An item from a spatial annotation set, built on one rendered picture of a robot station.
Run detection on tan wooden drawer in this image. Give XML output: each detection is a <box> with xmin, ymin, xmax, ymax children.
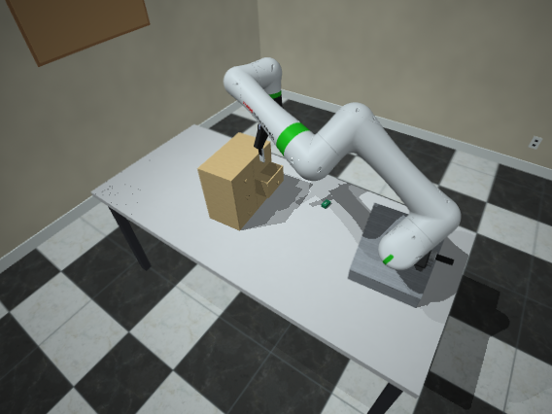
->
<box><xmin>235</xmin><ymin>180</ymin><xmax>256</xmax><ymax>214</ymax></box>
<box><xmin>253</xmin><ymin>144</ymin><xmax>271</xmax><ymax>177</ymax></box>
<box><xmin>232</xmin><ymin>163</ymin><xmax>254</xmax><ymax>197</ymax></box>
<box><xmin>255</xmin><ymin>161</ymin><xmax>284</xmax><ymax>198</ymax></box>
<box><xmin>238</xmin><ymin>197</ymin><xmax>257</xmax><ymax>229</ymax></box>
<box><xmin>257</xmin><ymin>194</ymin><xmax>267</xmax><ymax>208</ymax></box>

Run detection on brown chest of drawers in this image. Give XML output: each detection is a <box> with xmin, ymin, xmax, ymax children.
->
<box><xmin>197</xmin><ymin>132</ymin><xmax>259</xmax><ymax>231</ymax></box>

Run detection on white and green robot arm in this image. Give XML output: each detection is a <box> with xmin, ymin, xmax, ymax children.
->
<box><xmin>224</xmin><ymin>57</ymin><xmax>461</xmax><ymax>272</ymax></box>

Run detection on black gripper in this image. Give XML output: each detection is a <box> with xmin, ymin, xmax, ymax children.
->
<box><xmin>254</xmin><ymin>124</ymin><xmax>268</xmax><ymax>162</ymax></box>

